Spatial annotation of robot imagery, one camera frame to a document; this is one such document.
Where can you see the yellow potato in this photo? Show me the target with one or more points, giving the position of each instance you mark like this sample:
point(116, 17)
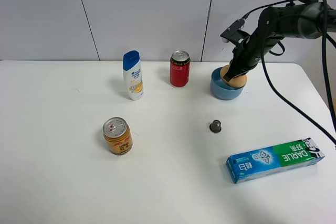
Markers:
point(236, 82)

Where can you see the gold energy drink can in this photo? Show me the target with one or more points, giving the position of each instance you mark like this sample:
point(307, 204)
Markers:
point(117, 135)

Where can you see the blue plastic bowl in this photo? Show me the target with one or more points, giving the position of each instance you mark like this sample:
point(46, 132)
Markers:
point(220, 89)

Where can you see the small grey coffee capsule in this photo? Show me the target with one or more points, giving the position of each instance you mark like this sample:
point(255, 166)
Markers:
point(215, 126)

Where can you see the white blue shampoo bottle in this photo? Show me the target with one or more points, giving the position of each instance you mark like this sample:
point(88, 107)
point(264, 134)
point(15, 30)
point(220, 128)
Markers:
point(132, 74)

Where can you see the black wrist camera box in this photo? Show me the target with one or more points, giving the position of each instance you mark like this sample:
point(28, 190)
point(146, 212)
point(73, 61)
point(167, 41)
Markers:
point(234, 33)

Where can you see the blue green toothpaste box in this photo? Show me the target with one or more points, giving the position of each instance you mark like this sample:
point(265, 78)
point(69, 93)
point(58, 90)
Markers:
point(274, 159)

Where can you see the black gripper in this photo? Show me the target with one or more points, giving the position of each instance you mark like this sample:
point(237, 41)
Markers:
point(248, 54)

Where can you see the red soda can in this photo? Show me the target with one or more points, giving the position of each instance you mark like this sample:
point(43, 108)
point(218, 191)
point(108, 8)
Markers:
point(179, 68)

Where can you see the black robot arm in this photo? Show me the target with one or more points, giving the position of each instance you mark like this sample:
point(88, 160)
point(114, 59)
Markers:
point(303, 21)

